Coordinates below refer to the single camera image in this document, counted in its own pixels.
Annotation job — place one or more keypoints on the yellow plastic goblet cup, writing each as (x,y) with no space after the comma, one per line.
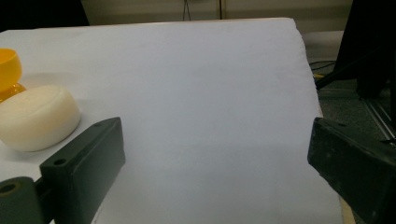
(7,73)

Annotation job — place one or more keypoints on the black metal stand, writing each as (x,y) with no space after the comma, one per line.
(367,59)

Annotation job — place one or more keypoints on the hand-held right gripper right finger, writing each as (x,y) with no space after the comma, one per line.
(355,168)

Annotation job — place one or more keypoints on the cream white steamed bun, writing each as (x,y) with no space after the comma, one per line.
(35,119)

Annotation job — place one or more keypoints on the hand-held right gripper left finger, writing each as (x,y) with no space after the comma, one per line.
(84,168)

